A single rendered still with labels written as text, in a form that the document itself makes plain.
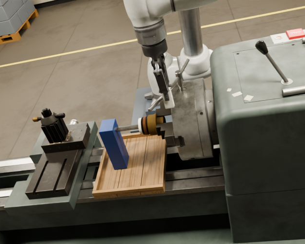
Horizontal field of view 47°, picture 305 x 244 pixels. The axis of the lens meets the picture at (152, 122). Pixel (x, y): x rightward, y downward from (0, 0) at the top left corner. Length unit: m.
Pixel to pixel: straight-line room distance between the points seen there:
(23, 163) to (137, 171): 0.66
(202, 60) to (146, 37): 0.90
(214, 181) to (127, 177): 0.37
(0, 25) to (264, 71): 5.44
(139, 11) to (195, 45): 0.86
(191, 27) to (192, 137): 0.64
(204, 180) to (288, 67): 0.54
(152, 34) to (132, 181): 0.71
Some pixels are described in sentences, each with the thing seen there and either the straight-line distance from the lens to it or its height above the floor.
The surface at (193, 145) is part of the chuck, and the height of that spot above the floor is 1.08.
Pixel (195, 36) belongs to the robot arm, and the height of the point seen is 1.20.
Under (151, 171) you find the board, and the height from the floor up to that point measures 0.89.
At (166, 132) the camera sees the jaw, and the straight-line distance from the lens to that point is 1.32.
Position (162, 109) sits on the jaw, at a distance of 1.41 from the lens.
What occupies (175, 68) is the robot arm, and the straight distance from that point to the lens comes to 1.93.
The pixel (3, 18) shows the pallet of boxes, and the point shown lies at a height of 0.39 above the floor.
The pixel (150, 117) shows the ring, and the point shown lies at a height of 1.12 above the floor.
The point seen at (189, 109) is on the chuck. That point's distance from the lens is 1.26.
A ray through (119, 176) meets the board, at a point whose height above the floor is 0.88.
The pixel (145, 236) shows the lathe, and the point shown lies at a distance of 1.76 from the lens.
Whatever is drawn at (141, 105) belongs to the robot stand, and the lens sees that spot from 2.16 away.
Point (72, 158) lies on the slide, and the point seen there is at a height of 0.97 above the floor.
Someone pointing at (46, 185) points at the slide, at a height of 0.97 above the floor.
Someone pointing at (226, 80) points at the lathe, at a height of 1.25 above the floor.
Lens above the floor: 1.95
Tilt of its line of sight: 37 degrees down
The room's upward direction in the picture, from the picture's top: 16 degrees counter-clockwise
